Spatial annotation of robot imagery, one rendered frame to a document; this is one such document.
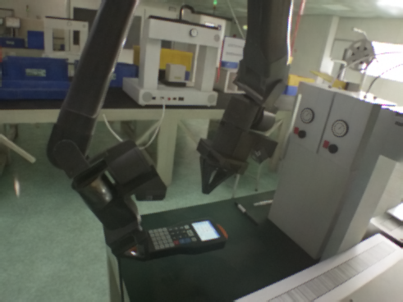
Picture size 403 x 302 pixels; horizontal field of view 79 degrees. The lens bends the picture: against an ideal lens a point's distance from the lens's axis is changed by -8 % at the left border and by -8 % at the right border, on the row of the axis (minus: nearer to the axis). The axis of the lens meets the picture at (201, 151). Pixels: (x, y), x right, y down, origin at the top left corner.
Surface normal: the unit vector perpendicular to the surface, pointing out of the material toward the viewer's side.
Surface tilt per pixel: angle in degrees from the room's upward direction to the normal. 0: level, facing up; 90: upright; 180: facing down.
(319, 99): 90
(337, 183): 90
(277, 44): 102
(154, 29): 90
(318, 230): 90
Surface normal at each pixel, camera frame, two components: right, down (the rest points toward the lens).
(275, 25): 0.54, 0.66
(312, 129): -0.87, 0.07
